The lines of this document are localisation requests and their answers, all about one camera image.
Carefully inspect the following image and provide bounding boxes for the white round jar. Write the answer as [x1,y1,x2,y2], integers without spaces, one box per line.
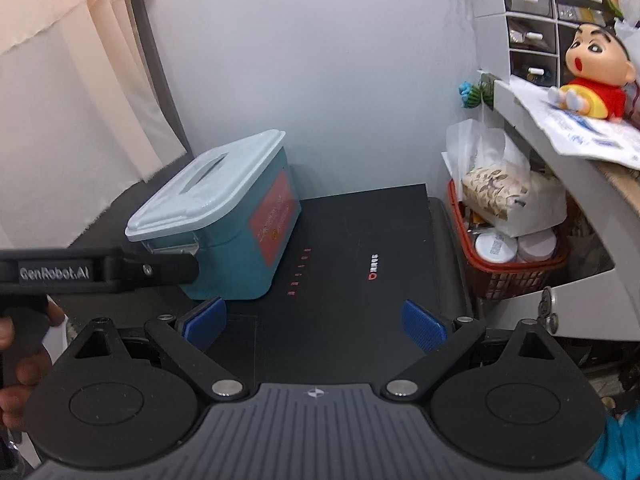
[474,232,519,264]
[517,229,557,264]

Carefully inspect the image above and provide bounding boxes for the peach curtain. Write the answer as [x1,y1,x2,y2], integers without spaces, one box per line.
[0,0,188,251]

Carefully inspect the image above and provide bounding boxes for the small blue green toy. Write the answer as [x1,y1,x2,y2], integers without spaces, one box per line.
[457,80,496,109]

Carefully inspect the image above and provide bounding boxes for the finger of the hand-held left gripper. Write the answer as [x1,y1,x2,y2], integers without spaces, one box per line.
[119,248,201,292]

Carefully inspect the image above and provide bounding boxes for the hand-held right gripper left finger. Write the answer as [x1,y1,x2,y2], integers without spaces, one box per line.
[75,296,251,401]

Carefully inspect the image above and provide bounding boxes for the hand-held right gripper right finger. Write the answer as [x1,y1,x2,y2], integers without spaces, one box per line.
[380,299,556,401]

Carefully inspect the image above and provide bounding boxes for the grey drawer organiser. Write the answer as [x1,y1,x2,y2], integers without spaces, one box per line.
[472,0,626,87]

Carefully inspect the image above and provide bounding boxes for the red plastic basket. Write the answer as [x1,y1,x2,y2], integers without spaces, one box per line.
[447,180,571,301]

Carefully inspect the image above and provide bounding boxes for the white storage box lid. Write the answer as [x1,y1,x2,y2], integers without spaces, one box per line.
[125,129,289,256]

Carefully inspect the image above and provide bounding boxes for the white paper bag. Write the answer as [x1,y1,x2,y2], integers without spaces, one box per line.
[442,120,567,237]

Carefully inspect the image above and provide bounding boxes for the white printed papers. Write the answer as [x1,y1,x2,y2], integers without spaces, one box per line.
[512,85,640,169]

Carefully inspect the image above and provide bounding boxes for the cartoon boy plush doll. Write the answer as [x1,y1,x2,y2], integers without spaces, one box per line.
[547,22,639,121]

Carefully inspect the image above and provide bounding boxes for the blue cloth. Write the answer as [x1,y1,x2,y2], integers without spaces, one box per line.
[587,410,640,480]

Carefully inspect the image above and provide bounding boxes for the floral printed packet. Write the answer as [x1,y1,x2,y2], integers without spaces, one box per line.
[462,165,531,221]

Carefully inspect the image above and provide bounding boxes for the person's left hand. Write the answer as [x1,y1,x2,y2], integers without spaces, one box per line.
[0,300,66,431]

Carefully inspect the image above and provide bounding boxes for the white shelf unit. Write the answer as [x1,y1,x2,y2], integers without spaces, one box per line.
[492,77,640,342]

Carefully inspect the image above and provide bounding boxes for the blue plastic storage box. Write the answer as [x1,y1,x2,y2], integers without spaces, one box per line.
[142,147,302,302]

